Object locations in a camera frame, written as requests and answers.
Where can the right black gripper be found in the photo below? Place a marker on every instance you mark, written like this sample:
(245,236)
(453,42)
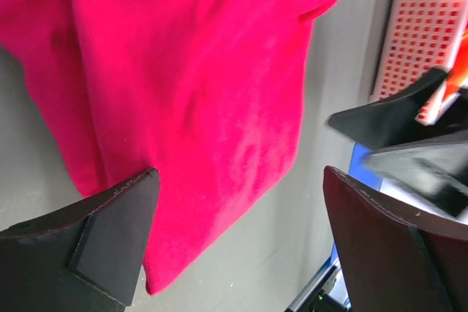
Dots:
(432,170)

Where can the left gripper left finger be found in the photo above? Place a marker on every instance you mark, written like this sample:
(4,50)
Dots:
(86,256)

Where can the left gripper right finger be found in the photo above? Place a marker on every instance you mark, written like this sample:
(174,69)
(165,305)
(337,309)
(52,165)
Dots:
(394,257)

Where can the pink red t-shirt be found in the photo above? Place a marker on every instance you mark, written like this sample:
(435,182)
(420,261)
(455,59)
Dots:
(208,92)

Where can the blue folder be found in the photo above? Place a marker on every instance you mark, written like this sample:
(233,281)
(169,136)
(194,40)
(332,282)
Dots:
(326,290)

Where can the orange t-shirt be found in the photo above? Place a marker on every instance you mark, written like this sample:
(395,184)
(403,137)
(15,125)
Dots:
(458,74)

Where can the white plastic basket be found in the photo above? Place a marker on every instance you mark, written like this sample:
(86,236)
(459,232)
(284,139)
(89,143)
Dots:
(421,34)

